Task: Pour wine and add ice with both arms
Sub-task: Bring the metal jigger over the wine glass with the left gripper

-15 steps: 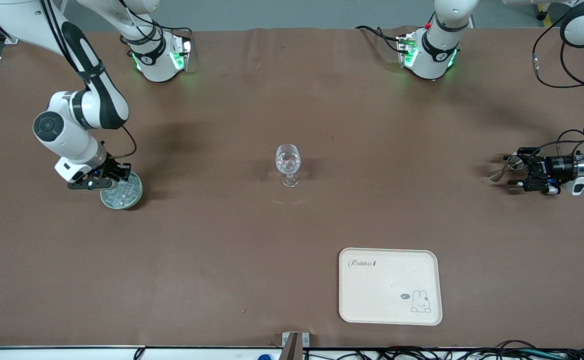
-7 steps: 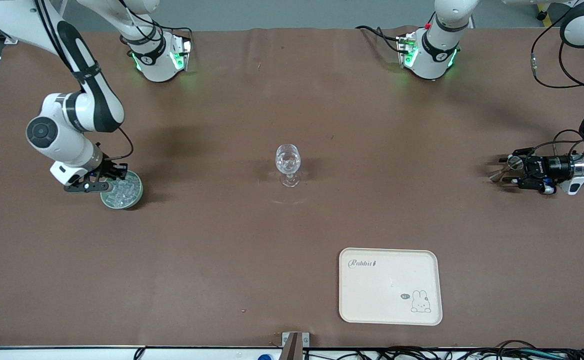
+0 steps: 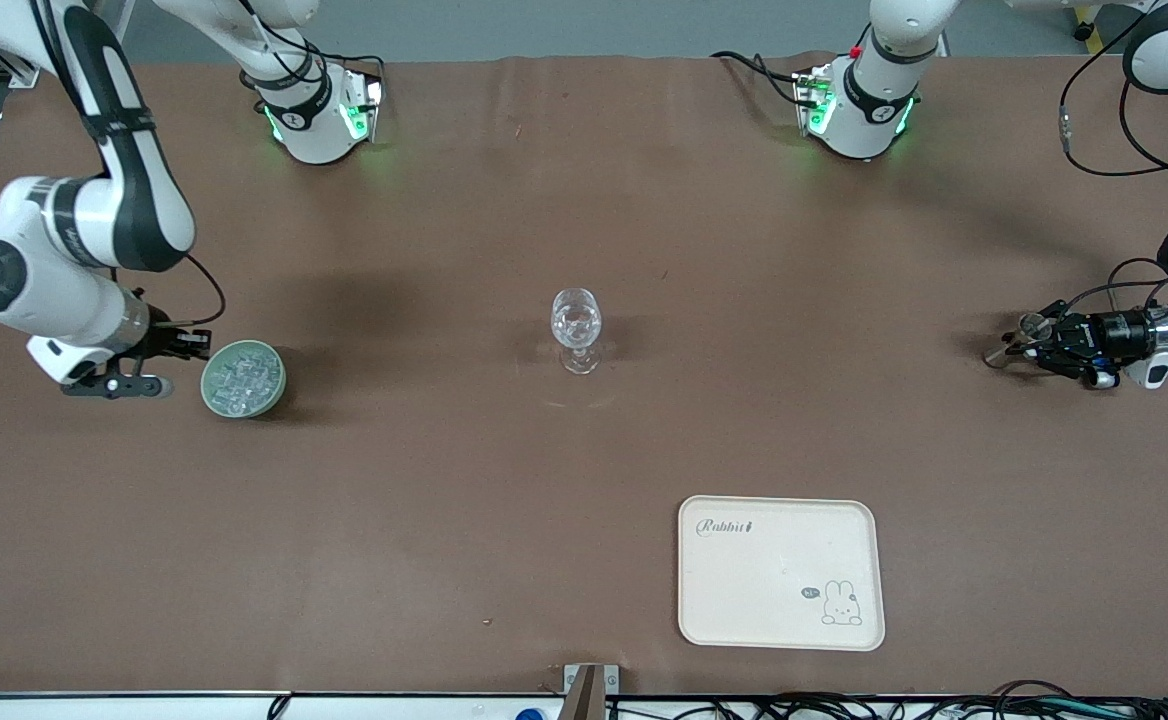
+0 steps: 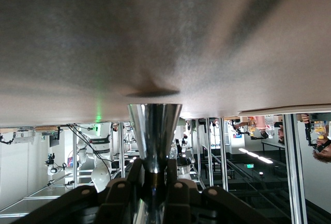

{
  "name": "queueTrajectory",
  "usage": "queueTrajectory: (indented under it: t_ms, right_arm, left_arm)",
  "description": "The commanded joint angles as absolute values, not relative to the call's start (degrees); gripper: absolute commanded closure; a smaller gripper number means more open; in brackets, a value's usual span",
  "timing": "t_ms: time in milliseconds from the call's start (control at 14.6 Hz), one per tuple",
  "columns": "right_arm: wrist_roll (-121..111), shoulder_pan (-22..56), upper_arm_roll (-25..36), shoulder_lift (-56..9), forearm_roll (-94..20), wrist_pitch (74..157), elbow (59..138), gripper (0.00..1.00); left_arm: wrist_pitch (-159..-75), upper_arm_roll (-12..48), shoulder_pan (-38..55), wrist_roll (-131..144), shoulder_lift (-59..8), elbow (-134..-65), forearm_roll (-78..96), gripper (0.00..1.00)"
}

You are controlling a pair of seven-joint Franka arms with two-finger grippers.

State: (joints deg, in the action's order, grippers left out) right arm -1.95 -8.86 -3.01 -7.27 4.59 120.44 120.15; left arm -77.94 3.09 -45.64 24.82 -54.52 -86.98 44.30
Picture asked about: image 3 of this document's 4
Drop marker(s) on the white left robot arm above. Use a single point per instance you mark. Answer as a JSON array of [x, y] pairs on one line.
[[869, 115]]

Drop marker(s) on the pile of clear ice cubes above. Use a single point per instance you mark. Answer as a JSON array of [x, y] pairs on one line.
[[244, 375]]

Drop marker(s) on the cream rabbit print tray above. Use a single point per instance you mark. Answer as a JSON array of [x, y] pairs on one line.
[[764, 590]]

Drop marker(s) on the clear wine glass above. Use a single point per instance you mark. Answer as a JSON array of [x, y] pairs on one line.
[[576, 320]]

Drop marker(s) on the black caster wheel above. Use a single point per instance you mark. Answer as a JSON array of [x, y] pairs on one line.
[[1084, 32]]

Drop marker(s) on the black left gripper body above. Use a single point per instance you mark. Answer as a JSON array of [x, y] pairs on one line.
[[1112, 330]]

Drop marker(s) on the brown stand post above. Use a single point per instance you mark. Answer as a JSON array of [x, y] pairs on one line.
[[584, 700]]

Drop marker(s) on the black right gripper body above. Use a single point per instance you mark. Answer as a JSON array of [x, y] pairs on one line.
[[166, 340]]

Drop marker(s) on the metal bracket plate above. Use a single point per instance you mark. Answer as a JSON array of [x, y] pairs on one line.
[[612, 680]]

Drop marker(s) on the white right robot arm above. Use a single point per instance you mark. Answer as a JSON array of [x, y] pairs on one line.
[[74, 290]]

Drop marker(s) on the green round bowl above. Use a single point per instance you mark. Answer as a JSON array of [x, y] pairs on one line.
[[277, 390]]

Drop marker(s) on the steel double jigger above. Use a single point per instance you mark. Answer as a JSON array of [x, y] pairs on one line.
[[996, 353]]

